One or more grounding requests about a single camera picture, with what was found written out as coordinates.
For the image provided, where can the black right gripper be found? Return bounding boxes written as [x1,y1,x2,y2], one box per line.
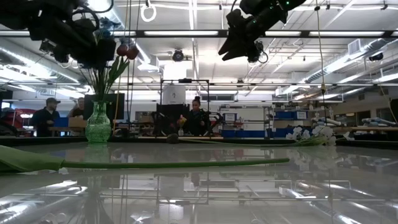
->
[217,8,271,62]

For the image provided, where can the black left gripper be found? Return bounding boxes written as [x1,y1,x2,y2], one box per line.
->
[46,12,118,71]

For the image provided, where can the green glass vase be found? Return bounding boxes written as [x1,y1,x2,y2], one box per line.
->
[85,101,112,144]

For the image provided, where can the small vase with flowers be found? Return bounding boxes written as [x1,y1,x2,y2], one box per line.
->
[176,114,188,137]

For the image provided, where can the black ceiling-mounted device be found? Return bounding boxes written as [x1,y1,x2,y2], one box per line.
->
[39,39,70,63]

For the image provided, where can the black monitor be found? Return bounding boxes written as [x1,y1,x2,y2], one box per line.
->
[155,103,188,137]
[83,93,126,121]

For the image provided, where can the person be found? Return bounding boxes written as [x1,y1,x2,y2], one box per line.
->
[30,97,62,138]
[185,95,211,137]
[67,96,85,118]

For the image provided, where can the cardboard box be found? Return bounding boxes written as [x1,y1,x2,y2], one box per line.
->
[67,116,88,128]

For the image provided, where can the white cabinet box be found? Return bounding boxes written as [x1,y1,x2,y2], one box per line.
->
[162,85,187,105]

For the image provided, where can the blue storage bins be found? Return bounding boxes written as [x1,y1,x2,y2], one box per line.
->
[221,128,313,139]

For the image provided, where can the black camera with cable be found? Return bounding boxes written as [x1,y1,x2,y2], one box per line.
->
[247,40,269,65]

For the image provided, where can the black frame stand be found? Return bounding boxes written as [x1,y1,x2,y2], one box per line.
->
[159,78,210,138]

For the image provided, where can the white cable ring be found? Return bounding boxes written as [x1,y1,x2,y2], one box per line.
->
[140,2,157,23]

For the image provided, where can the yellow hanging cable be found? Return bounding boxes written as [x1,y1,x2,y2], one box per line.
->
[314,0,329,125]

